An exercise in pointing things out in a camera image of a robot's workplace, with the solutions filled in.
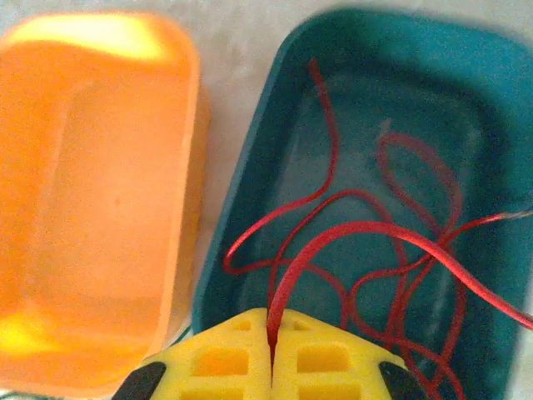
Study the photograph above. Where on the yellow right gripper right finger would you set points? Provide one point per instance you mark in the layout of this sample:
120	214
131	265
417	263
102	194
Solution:
325	362

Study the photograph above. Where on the orange plastic bin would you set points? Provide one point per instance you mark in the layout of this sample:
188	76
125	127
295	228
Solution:
104	208

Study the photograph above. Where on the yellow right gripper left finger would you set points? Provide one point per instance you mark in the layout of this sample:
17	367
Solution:
216	362

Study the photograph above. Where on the teal plastic bin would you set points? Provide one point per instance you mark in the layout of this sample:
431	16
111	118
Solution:
491	104

